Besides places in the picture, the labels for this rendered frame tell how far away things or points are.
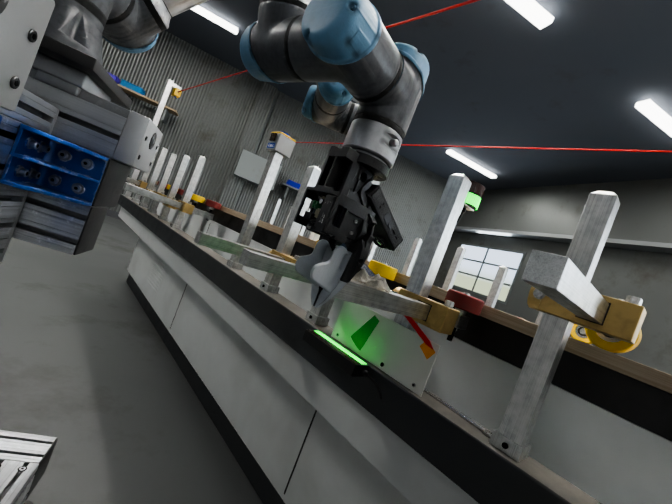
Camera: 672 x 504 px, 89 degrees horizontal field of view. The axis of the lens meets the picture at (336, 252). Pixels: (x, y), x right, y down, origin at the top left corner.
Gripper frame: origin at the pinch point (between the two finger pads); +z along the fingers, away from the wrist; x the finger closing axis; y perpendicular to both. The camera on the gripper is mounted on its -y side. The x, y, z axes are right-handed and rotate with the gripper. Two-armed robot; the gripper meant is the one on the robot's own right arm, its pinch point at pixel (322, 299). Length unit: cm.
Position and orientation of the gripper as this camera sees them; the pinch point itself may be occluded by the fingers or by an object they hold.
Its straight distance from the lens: 49.0
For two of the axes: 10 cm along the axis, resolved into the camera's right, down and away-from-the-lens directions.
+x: 6.4, 2.5, -7.3
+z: -3.7, 9.3, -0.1
